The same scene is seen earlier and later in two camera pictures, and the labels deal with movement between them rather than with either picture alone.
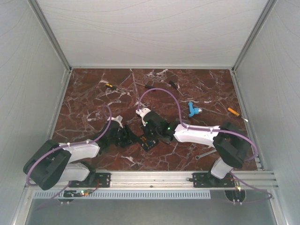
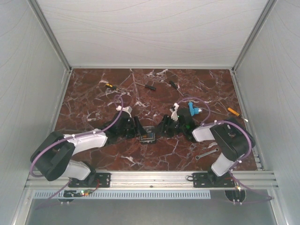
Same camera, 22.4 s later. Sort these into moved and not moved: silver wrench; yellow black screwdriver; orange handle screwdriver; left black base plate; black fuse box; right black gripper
Moved: black fuse box; right black gripper
Not moved: silver wrench; yellow black screwdriver; left black base plate; orange handle screwdriver
